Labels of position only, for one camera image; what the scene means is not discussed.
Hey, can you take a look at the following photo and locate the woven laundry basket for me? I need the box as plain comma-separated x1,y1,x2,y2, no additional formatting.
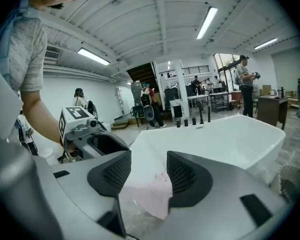
276,164,300,205

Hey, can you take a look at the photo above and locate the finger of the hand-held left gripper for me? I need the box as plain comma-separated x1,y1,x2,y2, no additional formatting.
87,130,130,157
76,143,109,161

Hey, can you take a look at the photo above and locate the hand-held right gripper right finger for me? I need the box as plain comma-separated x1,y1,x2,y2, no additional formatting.
149,150,290,240

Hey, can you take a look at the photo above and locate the long ceiling light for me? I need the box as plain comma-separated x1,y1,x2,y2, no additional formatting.
195,6,219,40
253,37,279,51
77,47,111,66

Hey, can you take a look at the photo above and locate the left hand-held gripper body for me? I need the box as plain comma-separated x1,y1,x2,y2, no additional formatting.
58,106,101,161

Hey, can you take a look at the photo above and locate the person's left forearm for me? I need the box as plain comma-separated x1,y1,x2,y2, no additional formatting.
20,88,66,149

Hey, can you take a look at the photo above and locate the white bathtub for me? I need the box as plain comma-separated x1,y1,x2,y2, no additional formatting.
124,113,287,221

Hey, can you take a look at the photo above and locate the white pillar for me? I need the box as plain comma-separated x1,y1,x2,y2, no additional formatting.
173,59,191,120

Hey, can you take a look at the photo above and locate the person's grey striped shirt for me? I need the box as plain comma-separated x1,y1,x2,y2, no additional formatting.
0,0,49,99

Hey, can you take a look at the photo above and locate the brown wooden desk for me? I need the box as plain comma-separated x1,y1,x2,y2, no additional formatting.
256,95,289,131

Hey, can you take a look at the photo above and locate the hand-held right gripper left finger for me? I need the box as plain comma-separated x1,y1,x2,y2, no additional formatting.
33,149,133,240

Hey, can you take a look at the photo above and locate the metal work table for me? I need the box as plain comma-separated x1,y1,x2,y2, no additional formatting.
209,91,233,114
187,93,211,115

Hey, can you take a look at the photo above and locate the dark wooden staircase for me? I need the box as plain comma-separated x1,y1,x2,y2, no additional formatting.
126,62,159,85

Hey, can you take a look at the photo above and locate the white ceiling air vent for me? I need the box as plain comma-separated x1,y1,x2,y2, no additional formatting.
43,49,62,61

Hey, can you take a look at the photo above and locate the black mezzanine railing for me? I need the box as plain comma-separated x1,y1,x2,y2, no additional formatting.
158,65,211,79

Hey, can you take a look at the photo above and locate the pink cloth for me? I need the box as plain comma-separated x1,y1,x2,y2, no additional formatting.
121,172,175,221

